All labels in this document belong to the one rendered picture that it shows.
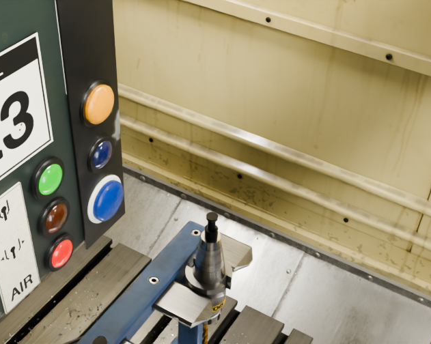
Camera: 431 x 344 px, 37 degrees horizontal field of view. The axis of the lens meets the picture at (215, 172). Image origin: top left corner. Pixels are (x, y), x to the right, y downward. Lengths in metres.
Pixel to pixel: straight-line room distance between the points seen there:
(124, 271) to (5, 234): 0.93
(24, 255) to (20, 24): 0.14
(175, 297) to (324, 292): 0.60
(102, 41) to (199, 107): 0.97
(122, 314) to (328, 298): 0.66
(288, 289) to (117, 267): 0.37
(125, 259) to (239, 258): 0.47
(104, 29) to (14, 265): 0.15
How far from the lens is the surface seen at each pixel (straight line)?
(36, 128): 0.37
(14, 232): 0.40
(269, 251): 1.44
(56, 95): 0.38
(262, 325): 1.23
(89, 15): 0.38
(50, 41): 0.36
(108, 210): 0.45
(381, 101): 1.16
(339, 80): 1.17
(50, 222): 0.41
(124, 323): 0.82
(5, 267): 0.40
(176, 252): 0.90
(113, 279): 1.30
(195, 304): 0.85
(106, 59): 0.40
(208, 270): 0.85
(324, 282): 1.41
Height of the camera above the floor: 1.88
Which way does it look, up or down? 40 degrees down
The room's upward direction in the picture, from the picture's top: 3 degrees clockwise
